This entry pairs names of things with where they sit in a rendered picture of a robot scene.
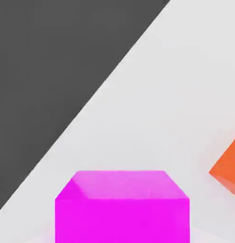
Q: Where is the small orange cube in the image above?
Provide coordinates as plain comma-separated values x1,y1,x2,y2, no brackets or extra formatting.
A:
208,134,235,199

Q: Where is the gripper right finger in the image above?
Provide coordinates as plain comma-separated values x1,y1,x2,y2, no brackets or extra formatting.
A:
189,227,234,243

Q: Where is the small magenta cube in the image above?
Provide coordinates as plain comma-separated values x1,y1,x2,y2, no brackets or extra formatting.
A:
54,170,190,243

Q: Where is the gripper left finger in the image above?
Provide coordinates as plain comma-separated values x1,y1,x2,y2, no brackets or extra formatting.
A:
32,232,56,243

